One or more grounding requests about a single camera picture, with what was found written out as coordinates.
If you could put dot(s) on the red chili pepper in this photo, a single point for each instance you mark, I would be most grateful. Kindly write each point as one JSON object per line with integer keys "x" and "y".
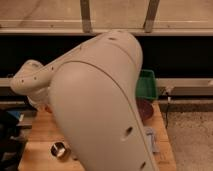
{"x": 48, "y": 109}

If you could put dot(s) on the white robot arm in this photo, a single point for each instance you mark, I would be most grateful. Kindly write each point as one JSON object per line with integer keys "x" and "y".
{"x": 92, "y": 92}

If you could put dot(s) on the green plastic tray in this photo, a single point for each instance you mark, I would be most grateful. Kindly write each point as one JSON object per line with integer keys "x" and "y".
{"x": 146, "y": 85}

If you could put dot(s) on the purple bowl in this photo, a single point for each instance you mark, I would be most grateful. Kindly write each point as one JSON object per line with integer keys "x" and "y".
{"x": 145, "y": 109}

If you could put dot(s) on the grey-blue cloth toy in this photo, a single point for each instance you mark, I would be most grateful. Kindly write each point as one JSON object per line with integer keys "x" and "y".
{"x": 151, "y": 136}

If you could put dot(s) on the small metal cup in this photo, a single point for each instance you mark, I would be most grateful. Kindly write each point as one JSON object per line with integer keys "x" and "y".
{"x": 58, "y": 150}

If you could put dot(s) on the black chair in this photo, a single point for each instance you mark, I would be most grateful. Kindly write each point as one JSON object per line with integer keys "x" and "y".
{"x": 9, "y": 148}

